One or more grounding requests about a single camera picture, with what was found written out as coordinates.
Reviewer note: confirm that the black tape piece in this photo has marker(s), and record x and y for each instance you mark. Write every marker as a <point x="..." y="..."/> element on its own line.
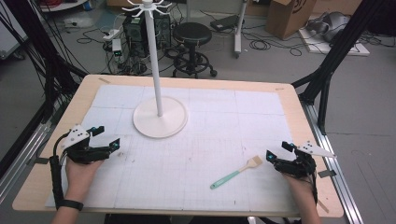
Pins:
<point x="327" y="173"/>
<point x="41" y="161"/>

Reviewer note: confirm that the white power strip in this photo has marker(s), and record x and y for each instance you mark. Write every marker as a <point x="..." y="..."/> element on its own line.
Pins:
<point x="111" y="34"/>

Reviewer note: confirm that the person's left hand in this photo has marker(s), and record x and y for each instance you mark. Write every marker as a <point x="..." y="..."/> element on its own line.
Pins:
<point x="77" y="179"/>

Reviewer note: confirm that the person's dark legs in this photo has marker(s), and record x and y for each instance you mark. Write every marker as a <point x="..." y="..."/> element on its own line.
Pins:
<point x="174" y="219"/>

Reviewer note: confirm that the grey headset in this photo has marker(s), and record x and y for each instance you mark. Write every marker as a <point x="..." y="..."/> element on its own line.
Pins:
<point x="331" y="25"/>

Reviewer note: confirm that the white hook stand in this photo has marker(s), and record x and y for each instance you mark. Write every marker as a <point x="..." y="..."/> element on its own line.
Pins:
<point x="158" y="119"/>

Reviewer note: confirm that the white flat board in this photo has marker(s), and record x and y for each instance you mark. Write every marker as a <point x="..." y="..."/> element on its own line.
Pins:
<point x="339" y="48"/>

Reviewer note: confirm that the white floor stand leg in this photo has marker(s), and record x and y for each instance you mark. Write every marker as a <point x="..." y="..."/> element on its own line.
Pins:
<point x="239" y="28"/>

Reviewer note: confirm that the white grid mat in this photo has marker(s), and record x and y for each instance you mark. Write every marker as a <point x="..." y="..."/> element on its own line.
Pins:
<point x="199" y="155"/>

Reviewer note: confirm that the black round stool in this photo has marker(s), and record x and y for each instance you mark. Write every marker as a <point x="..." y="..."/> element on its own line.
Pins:
<point x="192" y="34"/>

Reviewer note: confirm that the black flat device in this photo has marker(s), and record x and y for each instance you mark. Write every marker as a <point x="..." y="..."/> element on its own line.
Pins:
<point x="224" y="22"/>

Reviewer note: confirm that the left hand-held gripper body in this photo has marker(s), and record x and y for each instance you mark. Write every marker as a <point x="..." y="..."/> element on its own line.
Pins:
<point x="81" y="152"/>

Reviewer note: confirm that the black wristband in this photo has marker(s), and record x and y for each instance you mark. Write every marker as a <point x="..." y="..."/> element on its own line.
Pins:
<point x="72" y="204"/>

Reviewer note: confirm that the black metal frame strut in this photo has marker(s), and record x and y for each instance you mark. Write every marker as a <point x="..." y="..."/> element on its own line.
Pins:
<point x="37" y="46"/>
<point x="339" y="53"/>

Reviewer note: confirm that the person's right hand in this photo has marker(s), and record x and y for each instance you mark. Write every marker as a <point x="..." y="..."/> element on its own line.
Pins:
<point x="302" y="189"/>

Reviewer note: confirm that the white round table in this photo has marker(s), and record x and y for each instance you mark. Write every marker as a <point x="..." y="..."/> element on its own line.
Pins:
<point x="62" y="5"/>

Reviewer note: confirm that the aluminium rail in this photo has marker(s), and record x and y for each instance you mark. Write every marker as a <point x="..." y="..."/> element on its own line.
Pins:
<point x="21" y="158"/>
<point x="337" y="174"/>

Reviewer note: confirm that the brown cardboard box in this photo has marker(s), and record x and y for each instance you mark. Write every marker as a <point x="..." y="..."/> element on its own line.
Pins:
<point x="288" y="17"/>

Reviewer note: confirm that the white power adapter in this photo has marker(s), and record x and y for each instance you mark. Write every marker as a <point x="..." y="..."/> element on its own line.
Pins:
<point x="117" y="46"/>

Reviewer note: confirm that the black computer tower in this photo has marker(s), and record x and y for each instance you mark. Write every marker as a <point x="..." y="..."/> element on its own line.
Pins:
<point x="135" y="34"/>
<point x="163" y="29"/>

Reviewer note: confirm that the tan tape strip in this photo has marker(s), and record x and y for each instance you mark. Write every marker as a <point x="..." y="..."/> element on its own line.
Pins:
<point x="323" y="206"/>

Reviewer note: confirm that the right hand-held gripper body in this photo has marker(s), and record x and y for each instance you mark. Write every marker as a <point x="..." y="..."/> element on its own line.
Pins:
<point x="297" y="166"/>

